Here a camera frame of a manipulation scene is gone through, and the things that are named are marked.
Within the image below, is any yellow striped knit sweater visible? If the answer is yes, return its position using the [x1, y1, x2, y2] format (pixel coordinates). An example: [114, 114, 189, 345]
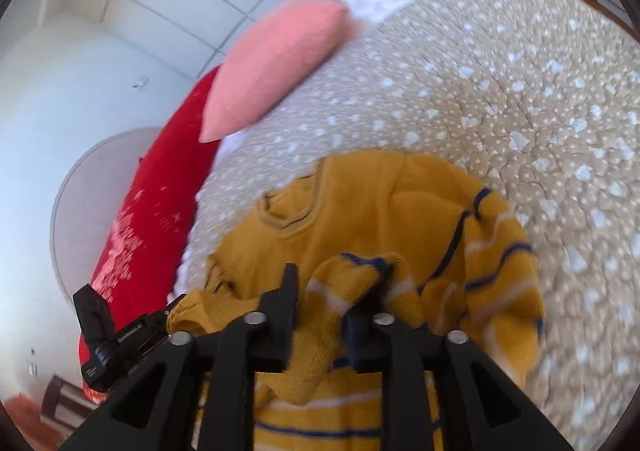
[167, 151, 544, 450]

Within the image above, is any dark wooden chair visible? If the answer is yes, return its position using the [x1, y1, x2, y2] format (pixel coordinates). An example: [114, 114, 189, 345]
[40, 375, 98, 438]

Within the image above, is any red patterned pillow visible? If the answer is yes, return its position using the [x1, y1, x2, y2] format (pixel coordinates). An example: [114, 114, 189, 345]
[78, 65, 222, 405]

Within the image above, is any round white side table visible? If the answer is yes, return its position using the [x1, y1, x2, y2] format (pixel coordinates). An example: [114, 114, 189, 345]
[50, 127, 160, 303]

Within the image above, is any pink knit pillow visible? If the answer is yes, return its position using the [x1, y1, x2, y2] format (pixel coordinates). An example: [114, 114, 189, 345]
[200, 0, 350, 143]

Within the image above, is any beige spotted bed blanket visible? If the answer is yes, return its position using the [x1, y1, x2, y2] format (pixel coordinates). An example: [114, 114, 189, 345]
[186, 0, 639, 450]

